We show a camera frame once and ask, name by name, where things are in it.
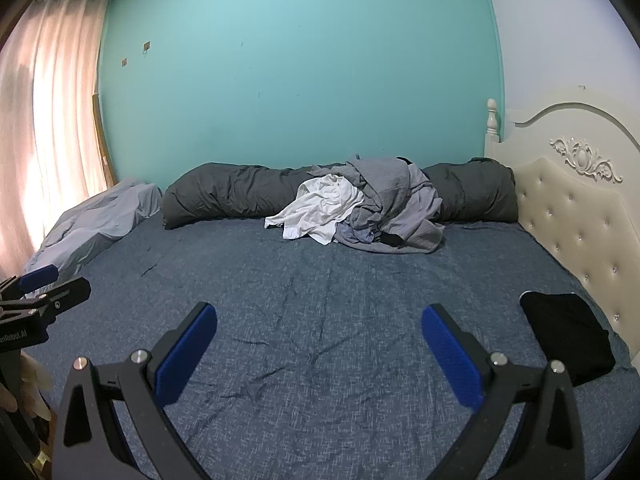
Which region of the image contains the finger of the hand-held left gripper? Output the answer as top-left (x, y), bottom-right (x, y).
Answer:
top-left (0, 266), bottom-right (60, 301)
top-left (35, 278), bottom-right (92, 321)

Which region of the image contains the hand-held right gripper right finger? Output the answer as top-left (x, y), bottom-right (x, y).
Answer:
top-left (421, 304), bottom-right (587, 480)

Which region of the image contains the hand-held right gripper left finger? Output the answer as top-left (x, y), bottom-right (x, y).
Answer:
top-left (52, 301), bottom-right (218, 480)

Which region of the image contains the pile of grey clothes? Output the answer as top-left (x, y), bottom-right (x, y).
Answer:
top-left (350, 160), bottom-right (446, 253)

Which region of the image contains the light grey blanket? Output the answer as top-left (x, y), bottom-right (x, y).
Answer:
top-left (25, 178), bottom-right (163, 291)

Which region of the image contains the black folded garment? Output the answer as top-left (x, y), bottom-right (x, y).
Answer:
top-left (520, 291), bottom-right (616, 388)

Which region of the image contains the bed with blue sheet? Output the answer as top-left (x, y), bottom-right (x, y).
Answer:
top-left (30, 217), bottom-right (638, 480)

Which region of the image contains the blue garment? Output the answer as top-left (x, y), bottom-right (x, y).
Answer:
top-left (335, 222), bottom-right (381, 251)

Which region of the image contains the dark grey rolled duvet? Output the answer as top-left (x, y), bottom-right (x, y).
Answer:
top-left (161, 156), bottom-right (518, 231)

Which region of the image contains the pink curtain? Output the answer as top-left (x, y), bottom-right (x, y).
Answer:
top-left (0, 0), bottom-right (108, 281)

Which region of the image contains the cream tufted headboard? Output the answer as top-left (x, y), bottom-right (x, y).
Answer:
top-left (484, 85), bottom-right (640, 371)

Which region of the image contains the white shirt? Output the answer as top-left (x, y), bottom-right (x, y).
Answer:
top-left (265, 175), bottom-right (366, 246)

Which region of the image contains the wooden window frame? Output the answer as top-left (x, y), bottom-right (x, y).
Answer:
top-left (92, 92), bottom-right (118, 186)

